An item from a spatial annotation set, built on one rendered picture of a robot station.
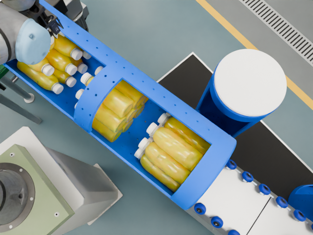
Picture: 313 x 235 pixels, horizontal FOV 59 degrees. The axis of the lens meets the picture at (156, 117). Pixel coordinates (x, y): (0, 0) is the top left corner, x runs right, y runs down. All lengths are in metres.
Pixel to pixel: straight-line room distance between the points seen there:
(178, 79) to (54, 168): 1.33
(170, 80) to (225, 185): 1.10
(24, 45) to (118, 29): 1.92
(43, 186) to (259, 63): 0.88
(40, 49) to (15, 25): 0.05
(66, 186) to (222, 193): 0.58
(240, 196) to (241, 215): 0.07
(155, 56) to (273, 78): 1.29
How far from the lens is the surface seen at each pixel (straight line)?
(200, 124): 0.85
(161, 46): 2.32
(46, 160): 0.94
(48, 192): 0.86
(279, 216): 1.19
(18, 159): 0.90
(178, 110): 0.85
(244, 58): 1.16
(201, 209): 1.06
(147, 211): 2.02
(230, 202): 1.13
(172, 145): 0.85
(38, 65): 1.08
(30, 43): 0.53
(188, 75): 2.06
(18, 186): 0.85
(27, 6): 0.73
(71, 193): 0.90
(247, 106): 1.08
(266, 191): 1.11
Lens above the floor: 2.02
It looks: 75 degrees down
